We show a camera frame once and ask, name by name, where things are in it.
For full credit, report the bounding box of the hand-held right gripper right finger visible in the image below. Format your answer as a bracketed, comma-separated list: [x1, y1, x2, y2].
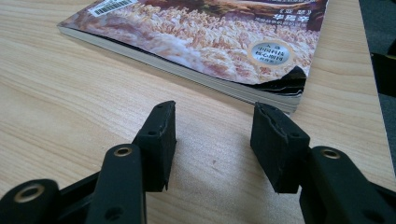
[250, 102, 311, 194]

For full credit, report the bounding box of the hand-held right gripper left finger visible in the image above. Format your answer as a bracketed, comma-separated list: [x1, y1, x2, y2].
[132, 100, 177, 193]

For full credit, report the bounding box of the paperback book with coral cover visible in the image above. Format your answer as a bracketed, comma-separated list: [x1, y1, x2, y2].
[56, 0, 330, 115]

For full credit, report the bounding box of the black object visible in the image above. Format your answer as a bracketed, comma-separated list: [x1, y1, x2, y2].
[370, 38, 396, 98]

